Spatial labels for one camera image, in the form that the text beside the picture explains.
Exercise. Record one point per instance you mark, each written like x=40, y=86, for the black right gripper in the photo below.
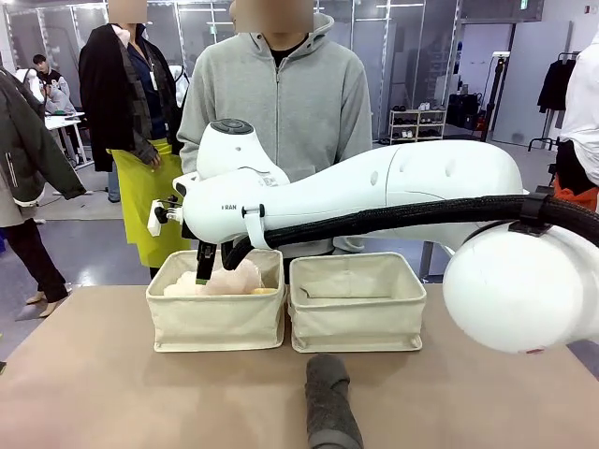
x=207, y=249

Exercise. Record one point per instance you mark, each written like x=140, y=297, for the pale clothes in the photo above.
x=229, y=280

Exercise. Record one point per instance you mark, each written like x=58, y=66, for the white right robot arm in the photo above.
x=421, y=178

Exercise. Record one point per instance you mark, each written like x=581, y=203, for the cream canvas basket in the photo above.
x=358, y=318
x=215, y=318

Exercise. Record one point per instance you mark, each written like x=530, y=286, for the yellow towel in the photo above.
x=264, y=291

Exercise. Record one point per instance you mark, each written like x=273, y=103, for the person in grey hoodie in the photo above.
x=304, y=117

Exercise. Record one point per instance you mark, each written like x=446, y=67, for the dark grey rolled towel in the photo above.
x=330, y=402

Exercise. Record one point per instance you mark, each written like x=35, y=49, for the white background table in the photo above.
x=65, y=122

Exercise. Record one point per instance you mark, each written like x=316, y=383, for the person in green jacket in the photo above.
x=23, y=154

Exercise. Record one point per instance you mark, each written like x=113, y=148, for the wooden shoe rack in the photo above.
x=418, y=125

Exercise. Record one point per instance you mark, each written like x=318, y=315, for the black storage cases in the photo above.
x=463, y=111

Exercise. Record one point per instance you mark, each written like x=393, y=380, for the black tripod stand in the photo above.
x=495, y=93

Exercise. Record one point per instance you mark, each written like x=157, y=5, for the black coat on rack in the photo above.
x=556, y=86

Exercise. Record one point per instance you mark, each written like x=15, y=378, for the person in white shirt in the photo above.
x=582, y=107

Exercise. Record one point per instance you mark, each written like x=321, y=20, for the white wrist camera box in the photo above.
x=155, y=220

